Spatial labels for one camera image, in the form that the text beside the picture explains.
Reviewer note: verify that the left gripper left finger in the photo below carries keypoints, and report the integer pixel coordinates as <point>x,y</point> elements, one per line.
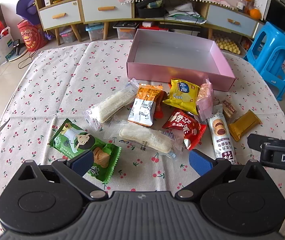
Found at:
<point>71,173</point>

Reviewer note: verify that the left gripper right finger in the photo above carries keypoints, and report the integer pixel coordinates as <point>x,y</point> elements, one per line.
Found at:
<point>212,172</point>

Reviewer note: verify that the white jam cookie pack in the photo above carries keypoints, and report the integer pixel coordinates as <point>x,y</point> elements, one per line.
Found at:
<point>222,140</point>

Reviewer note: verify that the green cartoon snack pack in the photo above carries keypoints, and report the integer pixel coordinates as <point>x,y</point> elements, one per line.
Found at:
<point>71,140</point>

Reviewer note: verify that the red snack pack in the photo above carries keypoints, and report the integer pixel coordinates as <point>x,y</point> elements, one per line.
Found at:
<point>192,129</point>

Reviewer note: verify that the gold bar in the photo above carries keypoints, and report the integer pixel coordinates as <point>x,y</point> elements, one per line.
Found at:
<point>243,124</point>

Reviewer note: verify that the small brown cracker pack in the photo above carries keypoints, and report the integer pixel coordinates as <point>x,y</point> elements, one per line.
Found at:
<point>228,109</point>

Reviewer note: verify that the pink wafer pack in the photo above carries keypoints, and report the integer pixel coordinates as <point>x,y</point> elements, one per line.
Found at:
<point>204,101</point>

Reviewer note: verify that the clear white rice cracker pack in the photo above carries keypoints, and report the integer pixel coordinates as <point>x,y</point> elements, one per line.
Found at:
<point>104,110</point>

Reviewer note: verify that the yellow chip bag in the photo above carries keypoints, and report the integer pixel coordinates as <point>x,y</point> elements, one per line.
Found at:
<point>183,95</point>

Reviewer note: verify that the orange white snack pack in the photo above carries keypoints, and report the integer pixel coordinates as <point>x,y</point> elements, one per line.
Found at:
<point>144,105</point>

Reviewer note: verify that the cherry print tablecloth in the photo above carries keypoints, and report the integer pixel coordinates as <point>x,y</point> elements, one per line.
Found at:
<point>80,98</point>

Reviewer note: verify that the blue plastic stool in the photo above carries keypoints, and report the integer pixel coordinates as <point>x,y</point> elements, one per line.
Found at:
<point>267,56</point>

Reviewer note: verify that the pink cardboard box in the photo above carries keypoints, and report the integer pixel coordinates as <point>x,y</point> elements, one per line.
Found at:
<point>162,56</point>

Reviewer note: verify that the yellow egg tray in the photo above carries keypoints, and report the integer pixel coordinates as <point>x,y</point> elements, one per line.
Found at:
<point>226,43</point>

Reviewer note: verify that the red round drum bag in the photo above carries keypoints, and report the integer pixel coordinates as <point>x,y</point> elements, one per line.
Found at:
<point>33,35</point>

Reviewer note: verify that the white shopping bag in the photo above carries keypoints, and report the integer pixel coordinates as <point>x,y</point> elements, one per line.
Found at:
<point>6,45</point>

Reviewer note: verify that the black microwave oven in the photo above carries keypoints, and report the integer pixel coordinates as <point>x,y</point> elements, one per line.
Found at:
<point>275,14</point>

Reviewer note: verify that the blue lid storage bin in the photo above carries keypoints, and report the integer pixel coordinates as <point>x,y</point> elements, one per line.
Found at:
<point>95,31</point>

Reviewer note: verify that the lower orange fruit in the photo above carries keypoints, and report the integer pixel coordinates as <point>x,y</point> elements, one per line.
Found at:
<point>255,13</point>

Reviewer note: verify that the clear storage bin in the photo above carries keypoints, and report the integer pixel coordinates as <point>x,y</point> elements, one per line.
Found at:
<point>126,29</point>

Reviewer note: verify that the red shoe box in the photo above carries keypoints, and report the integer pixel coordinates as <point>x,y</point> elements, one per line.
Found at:
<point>154,27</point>

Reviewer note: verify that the stack of papers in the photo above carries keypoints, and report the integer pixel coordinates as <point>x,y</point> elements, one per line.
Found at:
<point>184,13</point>

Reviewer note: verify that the wooden TV cabinet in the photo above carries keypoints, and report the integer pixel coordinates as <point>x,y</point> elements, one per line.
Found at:
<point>213,14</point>

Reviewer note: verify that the purple hat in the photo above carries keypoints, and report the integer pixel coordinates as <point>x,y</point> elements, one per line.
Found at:
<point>28,11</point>

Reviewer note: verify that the black open case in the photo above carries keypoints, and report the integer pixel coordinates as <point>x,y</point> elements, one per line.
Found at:
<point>150,9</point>

